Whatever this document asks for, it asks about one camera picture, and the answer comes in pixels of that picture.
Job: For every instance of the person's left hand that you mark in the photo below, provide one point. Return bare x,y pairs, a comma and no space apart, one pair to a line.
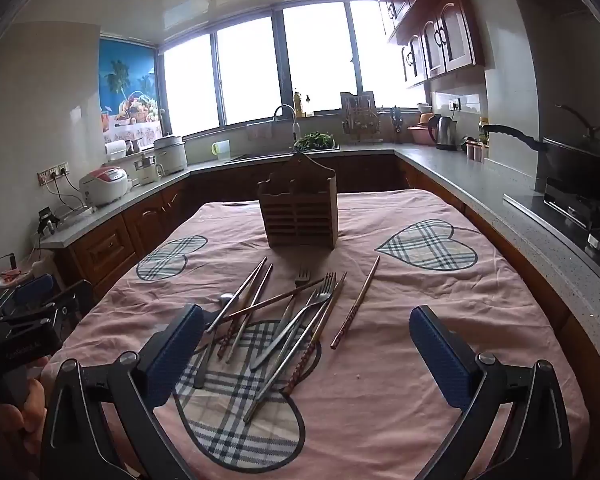
15,417

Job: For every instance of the wooden utensil holder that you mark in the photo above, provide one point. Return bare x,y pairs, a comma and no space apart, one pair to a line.
300,220

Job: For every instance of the plain brown wooden chopstick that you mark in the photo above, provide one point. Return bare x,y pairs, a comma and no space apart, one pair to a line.
280,297

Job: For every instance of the black gas stove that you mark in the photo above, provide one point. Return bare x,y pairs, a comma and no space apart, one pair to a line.
565,200

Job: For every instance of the small spice jar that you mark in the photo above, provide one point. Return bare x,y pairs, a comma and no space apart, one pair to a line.
478,152
470,151

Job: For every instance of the curved metal faucet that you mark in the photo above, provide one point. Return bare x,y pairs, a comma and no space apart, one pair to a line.
295,127

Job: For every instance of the large white cooker pot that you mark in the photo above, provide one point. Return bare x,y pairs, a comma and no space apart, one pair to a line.
170,157

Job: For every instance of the tropical fruit print blind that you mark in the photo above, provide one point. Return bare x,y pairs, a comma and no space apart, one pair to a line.
125,80

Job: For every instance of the small white wall outlet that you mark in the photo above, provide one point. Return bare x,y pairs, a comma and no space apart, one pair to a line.
455,104

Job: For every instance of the silver metal fork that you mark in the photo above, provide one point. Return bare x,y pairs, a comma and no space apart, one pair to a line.
325,287
301,280

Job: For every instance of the small black device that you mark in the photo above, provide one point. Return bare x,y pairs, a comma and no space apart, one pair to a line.
47,220

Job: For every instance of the pink plastic bowl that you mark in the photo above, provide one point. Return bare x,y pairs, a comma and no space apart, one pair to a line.
419,134

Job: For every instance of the large kitchen window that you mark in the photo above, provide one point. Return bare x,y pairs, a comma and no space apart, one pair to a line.
250,70

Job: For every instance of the kitchen sink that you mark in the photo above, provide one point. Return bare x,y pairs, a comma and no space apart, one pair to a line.
260,156

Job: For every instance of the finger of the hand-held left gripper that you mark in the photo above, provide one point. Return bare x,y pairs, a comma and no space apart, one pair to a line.
75,302
35,287

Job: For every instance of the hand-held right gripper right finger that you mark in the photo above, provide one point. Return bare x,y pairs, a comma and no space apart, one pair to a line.
440,355

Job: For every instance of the wooden wall cabinets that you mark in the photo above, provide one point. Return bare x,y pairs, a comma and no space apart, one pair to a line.
445,35

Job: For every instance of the grey speckled kitchen countertop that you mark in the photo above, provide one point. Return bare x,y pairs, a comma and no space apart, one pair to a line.
455,170

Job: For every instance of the green leafy vegetables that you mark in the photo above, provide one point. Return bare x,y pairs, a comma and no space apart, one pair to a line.
314,141

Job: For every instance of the white paper towel roll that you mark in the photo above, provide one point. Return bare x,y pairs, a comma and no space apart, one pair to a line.
116,150

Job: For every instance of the yellow bottle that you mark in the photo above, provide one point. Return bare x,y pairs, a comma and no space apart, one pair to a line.
297,102

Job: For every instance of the silver metal spoon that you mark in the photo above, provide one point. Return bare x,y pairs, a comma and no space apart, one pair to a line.
225,301

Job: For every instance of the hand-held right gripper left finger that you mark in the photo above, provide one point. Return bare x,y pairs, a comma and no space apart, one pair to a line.
177,355

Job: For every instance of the wooden dish rack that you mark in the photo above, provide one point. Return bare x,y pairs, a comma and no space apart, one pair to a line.
360,120

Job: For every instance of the pink tablecloth with plaid hearts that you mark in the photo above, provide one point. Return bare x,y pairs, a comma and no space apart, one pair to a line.
405,320

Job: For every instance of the clear bottle with dark cap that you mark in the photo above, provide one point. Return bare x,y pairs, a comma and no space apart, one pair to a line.
308,106

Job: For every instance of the green and white pitcher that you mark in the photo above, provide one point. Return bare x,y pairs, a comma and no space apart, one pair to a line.
221,151

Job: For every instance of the small white kitchen appliance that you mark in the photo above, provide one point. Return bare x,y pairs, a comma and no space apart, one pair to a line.
147,170

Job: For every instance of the wooden base cabinets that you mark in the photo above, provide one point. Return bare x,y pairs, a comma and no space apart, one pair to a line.
110,245

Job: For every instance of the white and red rice cooker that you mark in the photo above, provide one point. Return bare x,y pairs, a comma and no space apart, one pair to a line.
102,185

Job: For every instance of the steel electric kettle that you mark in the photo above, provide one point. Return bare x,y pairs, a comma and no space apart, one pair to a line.
445,132

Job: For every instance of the wall power outlet with plugs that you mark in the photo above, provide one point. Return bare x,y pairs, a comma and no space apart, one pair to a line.
52,174

